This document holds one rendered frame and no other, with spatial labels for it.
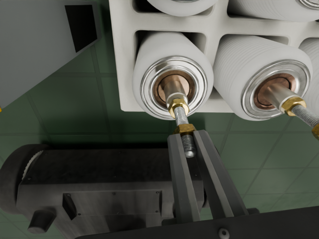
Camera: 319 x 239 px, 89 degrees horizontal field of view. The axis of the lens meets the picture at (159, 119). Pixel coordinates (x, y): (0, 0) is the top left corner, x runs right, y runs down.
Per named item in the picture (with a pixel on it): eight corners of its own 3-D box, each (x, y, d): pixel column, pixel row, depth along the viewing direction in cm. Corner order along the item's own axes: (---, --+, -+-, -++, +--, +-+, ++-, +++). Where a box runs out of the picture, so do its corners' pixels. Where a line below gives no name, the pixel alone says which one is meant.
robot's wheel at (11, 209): (65, 170, 64) (36, 227, 47) (52, 170, 63) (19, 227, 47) (46, 130, 52) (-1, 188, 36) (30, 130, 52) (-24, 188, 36)
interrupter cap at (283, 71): (313, 92, 20) (318, 95, 19) (253, 126, 23) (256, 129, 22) (295, 41, 16) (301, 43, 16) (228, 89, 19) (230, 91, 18)
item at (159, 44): (129, 44, 32) (112, 79, 17) (171, 12, 29) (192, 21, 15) (157, 82, 37) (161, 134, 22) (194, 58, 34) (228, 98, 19)
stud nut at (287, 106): (302, 105, 17) (308, 110, 16) (285, 115, 17) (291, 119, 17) (296, 93, 16) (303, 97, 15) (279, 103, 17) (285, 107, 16)
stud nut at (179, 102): (180, 117, 16) (181, 122, 16) (165, 111, 16) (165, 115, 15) (191, 101, 15) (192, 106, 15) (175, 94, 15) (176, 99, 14)
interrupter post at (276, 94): (285, 91, 20) (306, 105, 17) (265, 103, 20) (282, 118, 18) (278, 77, 18) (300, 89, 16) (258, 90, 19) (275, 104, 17)
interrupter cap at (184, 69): (126, 80, 18) (125, 83, 17) (186, 38, 16) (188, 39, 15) (163, 125, 22) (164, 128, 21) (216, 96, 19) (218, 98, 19)
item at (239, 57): (250, 55, 34) (326, 93, 20) (211, 84, 38) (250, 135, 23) (229, 14, 30) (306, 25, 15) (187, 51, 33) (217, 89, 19)
